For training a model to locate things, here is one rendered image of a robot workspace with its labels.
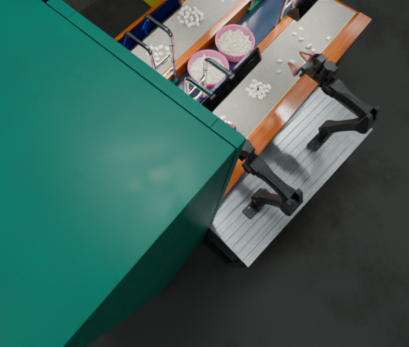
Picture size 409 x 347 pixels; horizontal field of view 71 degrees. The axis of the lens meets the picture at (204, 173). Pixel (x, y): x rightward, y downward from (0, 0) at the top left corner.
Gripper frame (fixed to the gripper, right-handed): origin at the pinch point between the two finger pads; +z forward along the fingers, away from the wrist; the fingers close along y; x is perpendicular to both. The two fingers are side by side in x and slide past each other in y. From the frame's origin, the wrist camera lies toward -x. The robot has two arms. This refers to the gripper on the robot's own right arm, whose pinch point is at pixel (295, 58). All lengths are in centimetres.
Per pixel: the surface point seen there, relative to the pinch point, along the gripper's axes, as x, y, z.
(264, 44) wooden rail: 30.3, -21.3, 31.1
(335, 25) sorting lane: 33, -73, 9
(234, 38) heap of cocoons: 33, -12, 50
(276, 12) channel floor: 39, -58, 49
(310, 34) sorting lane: 33, -54, 16
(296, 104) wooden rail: 30.9, -1.2, -12.9
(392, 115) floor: 108, -113, -69
